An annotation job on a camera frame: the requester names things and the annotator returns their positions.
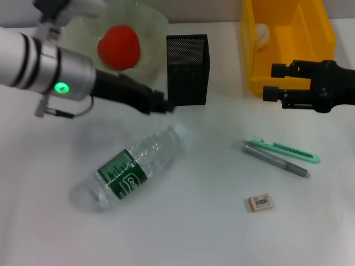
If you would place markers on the green utility knife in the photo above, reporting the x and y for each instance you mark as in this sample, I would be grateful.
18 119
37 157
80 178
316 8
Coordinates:
291 152

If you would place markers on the grey marker pen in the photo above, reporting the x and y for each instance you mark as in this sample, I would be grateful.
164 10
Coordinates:
271 159

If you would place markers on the black mesh pen holder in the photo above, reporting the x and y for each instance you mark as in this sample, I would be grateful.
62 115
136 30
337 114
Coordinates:
187 83

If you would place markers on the yellow plastic bin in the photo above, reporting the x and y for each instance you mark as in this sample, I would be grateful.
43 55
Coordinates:
299 55

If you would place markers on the beige eraser with barcode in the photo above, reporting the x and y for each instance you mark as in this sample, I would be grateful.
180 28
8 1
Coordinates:
260 202

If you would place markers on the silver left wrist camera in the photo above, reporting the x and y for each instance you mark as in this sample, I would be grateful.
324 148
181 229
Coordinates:
55 11

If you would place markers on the green glass fruit bowl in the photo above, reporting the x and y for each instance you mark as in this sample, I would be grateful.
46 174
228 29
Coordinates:
149 27

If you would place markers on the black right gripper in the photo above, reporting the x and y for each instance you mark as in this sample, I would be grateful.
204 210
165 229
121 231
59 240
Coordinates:
332 83

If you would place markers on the white paper ball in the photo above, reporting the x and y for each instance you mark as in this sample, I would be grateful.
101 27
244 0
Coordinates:
263 34

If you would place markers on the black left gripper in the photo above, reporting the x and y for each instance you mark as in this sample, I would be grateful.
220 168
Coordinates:
122 88

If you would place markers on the red-orange round fruit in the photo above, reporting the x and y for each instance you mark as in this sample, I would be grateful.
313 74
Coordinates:
119 47

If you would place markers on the clear green-label water bottle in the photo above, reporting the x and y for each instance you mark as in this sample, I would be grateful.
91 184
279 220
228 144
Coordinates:
124 171

